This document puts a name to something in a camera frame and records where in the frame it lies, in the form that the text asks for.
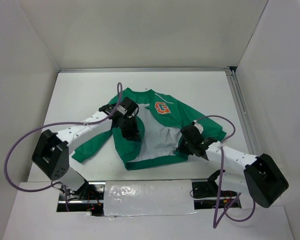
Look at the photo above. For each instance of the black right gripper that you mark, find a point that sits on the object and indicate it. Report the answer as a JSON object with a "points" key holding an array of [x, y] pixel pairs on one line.
{"points": [[182, 148]]}

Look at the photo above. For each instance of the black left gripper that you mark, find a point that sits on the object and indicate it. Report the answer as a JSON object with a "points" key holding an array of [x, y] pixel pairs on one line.
{"points": [[133, 135]]}

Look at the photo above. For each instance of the green zip jacket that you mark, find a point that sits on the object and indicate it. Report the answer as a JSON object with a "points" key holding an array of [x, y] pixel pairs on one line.
{"points": [[159, 120]]}

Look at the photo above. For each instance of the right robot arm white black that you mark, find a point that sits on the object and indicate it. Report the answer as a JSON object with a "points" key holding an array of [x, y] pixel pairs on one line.
{"points": [[257, 176]]}

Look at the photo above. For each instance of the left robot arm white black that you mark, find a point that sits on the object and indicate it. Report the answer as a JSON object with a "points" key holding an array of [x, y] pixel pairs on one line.
{"points": [[53, 149]]}

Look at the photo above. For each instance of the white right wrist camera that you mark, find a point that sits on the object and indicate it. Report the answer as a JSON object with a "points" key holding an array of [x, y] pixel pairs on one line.
{"points": [[199, 127]]}

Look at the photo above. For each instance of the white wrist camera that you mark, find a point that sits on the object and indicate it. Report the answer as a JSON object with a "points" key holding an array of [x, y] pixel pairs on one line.
{"points": [[199, 127], [121, 109]]}

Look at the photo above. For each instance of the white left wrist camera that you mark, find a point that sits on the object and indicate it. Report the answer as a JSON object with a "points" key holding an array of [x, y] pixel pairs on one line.
{"points": [[121, 109]]}

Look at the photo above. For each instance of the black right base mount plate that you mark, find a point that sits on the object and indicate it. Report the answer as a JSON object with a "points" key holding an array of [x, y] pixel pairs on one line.
{"points": [[201, 189]]}

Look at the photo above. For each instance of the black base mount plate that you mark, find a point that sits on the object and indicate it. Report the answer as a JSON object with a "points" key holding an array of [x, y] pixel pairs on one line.
{"points": [[201, 189], [96, 190]]}

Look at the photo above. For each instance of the aluminium frame rail right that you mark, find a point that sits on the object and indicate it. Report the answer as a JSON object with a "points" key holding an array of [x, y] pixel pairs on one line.
{"points": [[241, 109]]}

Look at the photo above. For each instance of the aluminium frame rail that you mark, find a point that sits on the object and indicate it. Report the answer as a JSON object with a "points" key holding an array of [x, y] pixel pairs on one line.
{"points": [[241, 109], [145, 69]]}

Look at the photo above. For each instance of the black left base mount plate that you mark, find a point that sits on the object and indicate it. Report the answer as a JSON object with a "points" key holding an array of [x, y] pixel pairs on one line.
{"points": [[96, 190]]}

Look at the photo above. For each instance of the aluminium frame rail back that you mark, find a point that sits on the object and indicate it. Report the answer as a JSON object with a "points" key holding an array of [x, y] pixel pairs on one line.
{"points": [[145, 69]]}

